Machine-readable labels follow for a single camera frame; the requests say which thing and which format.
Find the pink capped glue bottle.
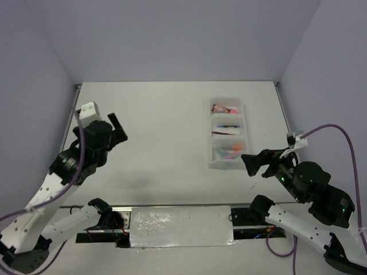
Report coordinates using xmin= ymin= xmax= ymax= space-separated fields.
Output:
xmin=211 ymin=104 xmax=238 ymax=114

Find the silver foil covered plate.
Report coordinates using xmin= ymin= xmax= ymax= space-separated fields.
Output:
xmin=130 ymin=206 xmax=236 ymax=248

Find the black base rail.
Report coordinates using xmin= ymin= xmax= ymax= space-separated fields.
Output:
xmin=75 ymin=206 xmax=287 ymax=249

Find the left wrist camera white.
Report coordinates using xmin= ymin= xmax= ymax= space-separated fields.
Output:
xmin=79 ymin=101 xmax=102 ymax=128

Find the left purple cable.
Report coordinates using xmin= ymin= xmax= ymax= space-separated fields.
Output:
xmin=0 ymin=108 xmax=87 ymax=274

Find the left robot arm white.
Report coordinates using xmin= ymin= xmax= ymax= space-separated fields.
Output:
xmin=1 ymin=113 xmax=128 ymax=274

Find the red ink pen refill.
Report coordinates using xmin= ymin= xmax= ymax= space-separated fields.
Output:
xmin=211 ymin=131 xmax=239 ymax=136

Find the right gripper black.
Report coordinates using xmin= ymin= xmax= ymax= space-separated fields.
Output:
xmin=239 ymin=144 xmax=304 ymax=202

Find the purple capped lead case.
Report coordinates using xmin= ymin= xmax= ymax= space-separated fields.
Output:
xmin=222 ymin=151 xmax=242 ymax=159

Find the teal pen refill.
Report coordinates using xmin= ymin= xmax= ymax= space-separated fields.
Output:
xmin=216 ymin=124 xmax=242 ymax=128

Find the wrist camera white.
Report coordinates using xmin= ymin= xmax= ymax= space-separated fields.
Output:
xmin=280 ymin=131 xmax=309 ymax=158
xmin=79 ymin=101 xmax=102 ymax=128

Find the blue capped lead case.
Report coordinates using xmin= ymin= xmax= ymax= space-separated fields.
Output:
xmin=213 ymin=147 xmax=229 ymax=158

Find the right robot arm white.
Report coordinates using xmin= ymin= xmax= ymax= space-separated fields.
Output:
xmin=241 ymin=150 xmax=366 ymax=274

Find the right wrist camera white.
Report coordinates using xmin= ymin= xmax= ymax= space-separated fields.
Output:
xmin=280 ymin=131 xmax=309 ymax=158

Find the clear plastic compartment tray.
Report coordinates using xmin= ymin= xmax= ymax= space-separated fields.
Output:
xmin=205 ymin=97 xmax=250 ymax=170

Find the orange capped lead case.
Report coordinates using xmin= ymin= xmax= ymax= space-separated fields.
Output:
xmin=221 ymin=144 xmax=243 ymax=151

